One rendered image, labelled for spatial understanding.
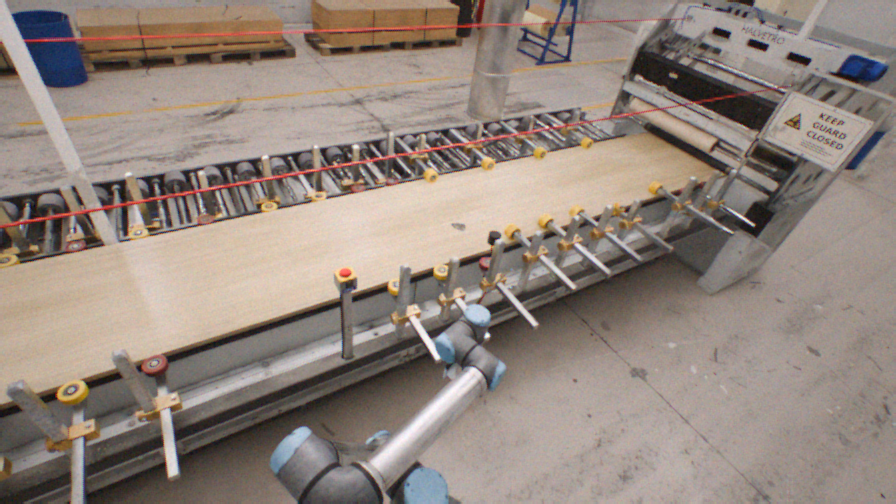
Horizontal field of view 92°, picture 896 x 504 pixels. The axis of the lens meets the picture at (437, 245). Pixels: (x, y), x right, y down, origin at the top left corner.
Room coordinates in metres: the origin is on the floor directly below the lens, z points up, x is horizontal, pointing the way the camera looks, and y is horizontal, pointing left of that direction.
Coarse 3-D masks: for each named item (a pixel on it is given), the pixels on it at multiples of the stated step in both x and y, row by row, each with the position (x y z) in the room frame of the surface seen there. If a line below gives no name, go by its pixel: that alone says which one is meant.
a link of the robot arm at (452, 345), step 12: (456, 324) 0.93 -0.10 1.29; (468, 324) 0.93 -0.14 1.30; (444, 336) 0.87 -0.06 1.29; (456, 336) 0.88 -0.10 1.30; (468, 336) 0.89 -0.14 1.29; (444, 348) 0.84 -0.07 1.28; (456, 348) 0.84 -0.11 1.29; (468, 348) 0.84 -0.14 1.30; (444, 360) 0.83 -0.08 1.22; (456, 360) 0.82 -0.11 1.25
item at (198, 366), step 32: (608, 224) 2.43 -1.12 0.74; (480, 256) 1.81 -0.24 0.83; (512, 256) 1.95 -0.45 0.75; (640, 256) 2.89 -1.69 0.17; (384, 288) 1.47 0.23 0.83; (416, 288) 1.58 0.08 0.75; (288, 320) 1.20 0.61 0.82; (320, 320) 1.28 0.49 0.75; (352, 320) 1.37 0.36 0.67; (192, 352) 0.98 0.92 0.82; (224, 352) 1.04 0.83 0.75; (256, 352) 1.11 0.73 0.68; (416, 352) 1.61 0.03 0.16; (96, 384) 0.79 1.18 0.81; (352, 384) 1.40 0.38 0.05; (0, 416) 0.63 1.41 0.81; (64, 416) 0.71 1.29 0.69; (96, 416) 0.75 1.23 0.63; (256, 416) 1.07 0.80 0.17; (0, 448) 0.59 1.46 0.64; (192, 448) 0.88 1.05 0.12; (96, 480) 0.67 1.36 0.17; (128, 480) 0.73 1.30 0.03
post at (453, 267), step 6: (450, 258) 1.45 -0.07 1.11; (456, 258) 1.45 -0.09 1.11; (450, 264) 1.44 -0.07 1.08; (456, 264) 1.44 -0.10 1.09; (450, 270) 1.44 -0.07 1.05; (456, 270) 1.44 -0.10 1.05; (450, 276) 1.43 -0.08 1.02; (456, 276) 1.44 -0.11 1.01; (450, 282) 1.43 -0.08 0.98; (444, 288) 1.45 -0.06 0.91; (450, 288) 1.43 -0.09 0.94; (444, 294) 1.45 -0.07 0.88; (450, 294) 1.44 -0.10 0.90; (450, 306) 1.44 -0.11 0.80; (444, 312) 1.43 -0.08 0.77; (444, 318) 1.43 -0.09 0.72
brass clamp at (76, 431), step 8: (80, 424) 0.62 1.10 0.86; (96, 424) 0.63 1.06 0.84; (72, 432) 0.59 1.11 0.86; (80, 432) 0.59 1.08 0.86; (88, 432) 0.60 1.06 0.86; (96, 432) 0.61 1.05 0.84; (48, 440) 0.56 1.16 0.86; (64, 440) 0.56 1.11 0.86; (88, 440) 0.59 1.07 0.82; (48, 448) 0.54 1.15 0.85; (56, 448) 0.54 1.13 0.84; (64, 448) 0.55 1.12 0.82
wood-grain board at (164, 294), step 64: (384, 192) 2.19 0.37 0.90; (448, 192) 2.29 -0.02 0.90; (512, 192) 2.40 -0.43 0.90; (576, 192) 2.52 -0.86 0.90; (640, 192) 2.65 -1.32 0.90; (64, 256) 1.31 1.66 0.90; (128, 256) 1.37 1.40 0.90; (192, 256) 1.43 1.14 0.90; (256, 256) 1.49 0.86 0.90; (320, 256) 1.55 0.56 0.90; (384, 256) 1.62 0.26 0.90; (448, 256) 1.70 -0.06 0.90; (0, 320) 0.94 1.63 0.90; (64, 320) 0.98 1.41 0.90; (128, 320) 1.02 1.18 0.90; (192, 320) 1.07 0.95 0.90; (256, 320) 1.12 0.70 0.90; (0, 384) 0.69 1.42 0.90; (64, 384) 0.73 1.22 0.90
